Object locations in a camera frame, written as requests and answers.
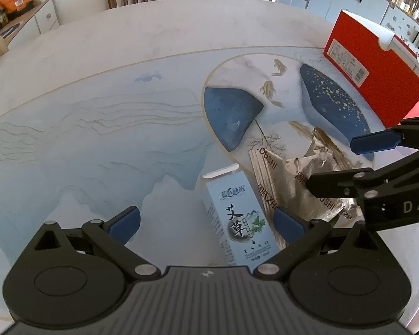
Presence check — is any beige foil snack bag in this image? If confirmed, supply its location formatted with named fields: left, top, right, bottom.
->
left=249, top=127, right=362, bottom=250

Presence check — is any red cardboard box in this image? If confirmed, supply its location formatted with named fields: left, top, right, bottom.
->
left=324, top=10, right=419, bottom=128

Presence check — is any white herbal product box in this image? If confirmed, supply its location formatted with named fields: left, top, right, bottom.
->
left=201, top=163, right=279, bottom=271

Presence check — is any white drawer sideboard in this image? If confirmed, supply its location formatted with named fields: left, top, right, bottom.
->
left=0, top=0, right=60, bottom=56

